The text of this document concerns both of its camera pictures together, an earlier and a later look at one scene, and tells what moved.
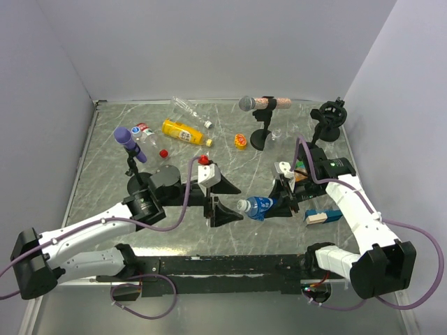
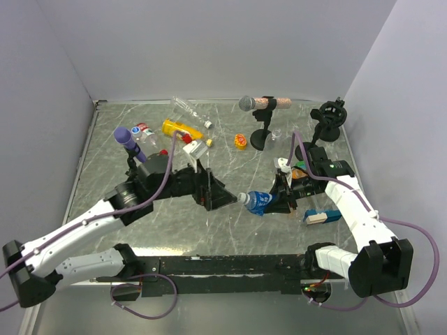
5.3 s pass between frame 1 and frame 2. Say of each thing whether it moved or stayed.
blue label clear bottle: moved
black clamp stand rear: stayed
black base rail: stayed
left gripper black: moved
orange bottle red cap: stayed
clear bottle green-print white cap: stayed
